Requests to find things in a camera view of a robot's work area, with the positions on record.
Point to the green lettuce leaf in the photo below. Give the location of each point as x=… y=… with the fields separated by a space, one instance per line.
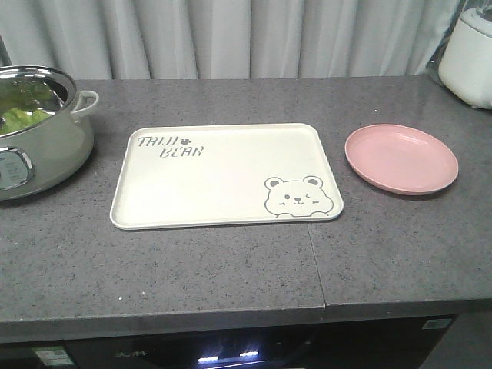
x=23 y=104

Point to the pink round plate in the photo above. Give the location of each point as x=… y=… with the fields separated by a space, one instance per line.
x=400 y=159

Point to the green electric cooking pot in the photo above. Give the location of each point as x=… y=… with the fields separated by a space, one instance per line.
x=43 y=155

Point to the black disinfection cabinet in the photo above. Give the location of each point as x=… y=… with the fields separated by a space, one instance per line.
x=385 y=343

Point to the cream bear serving tray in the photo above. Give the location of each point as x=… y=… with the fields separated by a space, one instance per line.
x=177 y=177

